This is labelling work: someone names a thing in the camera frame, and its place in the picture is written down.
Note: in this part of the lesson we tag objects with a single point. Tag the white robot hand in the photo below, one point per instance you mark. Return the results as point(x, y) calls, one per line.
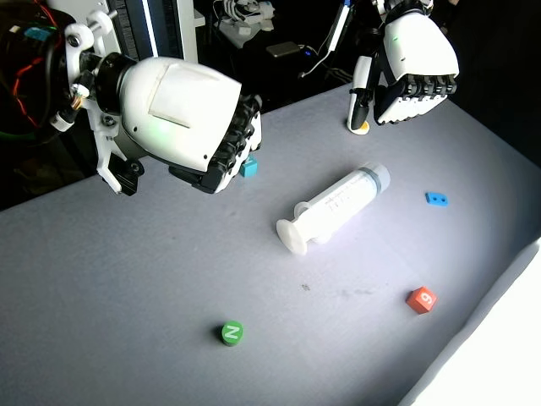
point(169, 110)
point(418, 51)

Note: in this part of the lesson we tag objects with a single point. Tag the large translucent plastic syringe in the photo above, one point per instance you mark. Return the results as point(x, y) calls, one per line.
point(338, 199)

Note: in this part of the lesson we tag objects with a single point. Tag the white robot body column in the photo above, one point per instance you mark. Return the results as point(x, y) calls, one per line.
point(188, 29)

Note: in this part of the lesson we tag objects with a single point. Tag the white flat bar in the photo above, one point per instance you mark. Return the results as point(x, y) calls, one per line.
point(337, 29)

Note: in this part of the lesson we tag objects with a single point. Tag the yellow round block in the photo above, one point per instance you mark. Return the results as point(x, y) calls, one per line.
point(362, 129)

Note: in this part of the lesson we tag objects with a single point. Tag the teal cube block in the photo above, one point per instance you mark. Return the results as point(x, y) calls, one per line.
point(249, 168)

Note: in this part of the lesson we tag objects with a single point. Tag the white parts pile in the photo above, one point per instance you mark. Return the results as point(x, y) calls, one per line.
point(243, 23)

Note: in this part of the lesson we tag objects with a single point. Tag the grey power bank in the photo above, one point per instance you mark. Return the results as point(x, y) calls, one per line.
point(282, 49)

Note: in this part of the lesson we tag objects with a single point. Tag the blue flat block two holes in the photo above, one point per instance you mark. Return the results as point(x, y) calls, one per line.
point(436, 199)

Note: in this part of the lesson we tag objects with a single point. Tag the grey table cloth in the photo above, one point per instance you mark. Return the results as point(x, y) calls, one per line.
point(127, 275)

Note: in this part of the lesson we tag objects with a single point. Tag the green round block letter N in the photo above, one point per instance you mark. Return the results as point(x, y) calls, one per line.
point(231, 333)

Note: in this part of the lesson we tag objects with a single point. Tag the red block number 9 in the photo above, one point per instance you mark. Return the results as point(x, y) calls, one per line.
point(422, 300)

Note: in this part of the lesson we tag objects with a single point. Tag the bright white side panel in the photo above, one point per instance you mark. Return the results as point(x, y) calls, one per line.
point(507, 359)

